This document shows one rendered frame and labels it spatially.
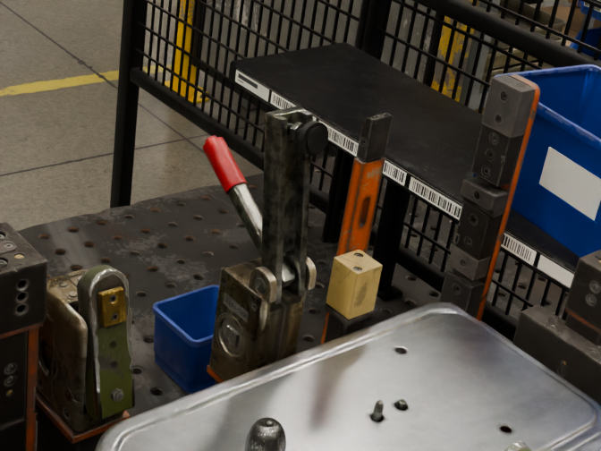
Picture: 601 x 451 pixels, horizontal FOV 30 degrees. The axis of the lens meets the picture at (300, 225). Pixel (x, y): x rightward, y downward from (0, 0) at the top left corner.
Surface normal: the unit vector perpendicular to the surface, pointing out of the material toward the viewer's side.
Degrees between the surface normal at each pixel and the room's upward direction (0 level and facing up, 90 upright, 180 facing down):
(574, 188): 90
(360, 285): 90
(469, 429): 0
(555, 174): 90
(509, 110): 90
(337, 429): 0
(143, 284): 0
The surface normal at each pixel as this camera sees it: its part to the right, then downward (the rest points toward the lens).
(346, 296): -0.76, 0.22
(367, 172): 0.64, 0.45
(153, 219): 0.14, -0.87
